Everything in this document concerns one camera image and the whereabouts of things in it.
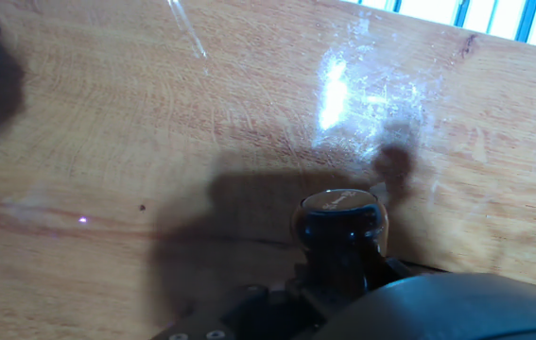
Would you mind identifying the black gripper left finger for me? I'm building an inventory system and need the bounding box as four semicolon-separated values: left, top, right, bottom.
151;263;325;340

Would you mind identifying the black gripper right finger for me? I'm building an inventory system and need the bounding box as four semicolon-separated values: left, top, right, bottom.
366;257;415;294

